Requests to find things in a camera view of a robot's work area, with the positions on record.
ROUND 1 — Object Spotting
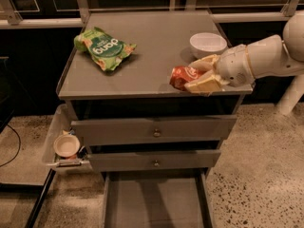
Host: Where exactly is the metal railing frame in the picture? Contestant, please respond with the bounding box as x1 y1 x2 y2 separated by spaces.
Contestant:
0 0 303 28

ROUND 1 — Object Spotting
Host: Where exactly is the small white bowl in bin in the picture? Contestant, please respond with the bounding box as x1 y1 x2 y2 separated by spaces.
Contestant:
53 134 80 158

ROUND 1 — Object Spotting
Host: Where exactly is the grey drawer cabinet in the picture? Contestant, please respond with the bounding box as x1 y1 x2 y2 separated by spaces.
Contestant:
56 10 257 179

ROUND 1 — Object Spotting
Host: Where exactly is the white bowl on cabinet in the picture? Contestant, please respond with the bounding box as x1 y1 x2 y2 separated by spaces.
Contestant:
189 32 228 59

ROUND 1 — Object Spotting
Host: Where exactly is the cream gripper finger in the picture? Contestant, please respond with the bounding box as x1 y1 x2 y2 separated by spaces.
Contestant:
185 70 229 94
189 54 219 71

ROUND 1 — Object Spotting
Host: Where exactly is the black floor cable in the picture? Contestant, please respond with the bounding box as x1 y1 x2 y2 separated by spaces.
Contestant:
0 121 23 168

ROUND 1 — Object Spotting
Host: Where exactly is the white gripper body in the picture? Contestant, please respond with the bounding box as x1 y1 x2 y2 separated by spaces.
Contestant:
216 45 255 86

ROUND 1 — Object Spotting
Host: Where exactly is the orange coke can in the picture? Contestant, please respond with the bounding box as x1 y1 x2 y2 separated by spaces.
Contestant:
169 66 204 91

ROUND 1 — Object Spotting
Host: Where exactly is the top grey drawer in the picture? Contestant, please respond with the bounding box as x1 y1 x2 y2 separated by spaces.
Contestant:
71 115 237 145

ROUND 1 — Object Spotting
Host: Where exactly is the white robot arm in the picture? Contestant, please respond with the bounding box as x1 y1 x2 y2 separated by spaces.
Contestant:
185 10 304 115

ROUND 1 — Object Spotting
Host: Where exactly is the open bottom grey drawer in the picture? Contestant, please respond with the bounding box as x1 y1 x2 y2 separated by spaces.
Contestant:
101 169 216 228

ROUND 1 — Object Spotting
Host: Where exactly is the middle grey drawer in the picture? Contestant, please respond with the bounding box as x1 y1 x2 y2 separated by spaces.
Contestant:
88 150 220 172

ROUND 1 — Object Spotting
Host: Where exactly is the green chip bag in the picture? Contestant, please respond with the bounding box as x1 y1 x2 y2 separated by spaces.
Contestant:
74 28 137 72

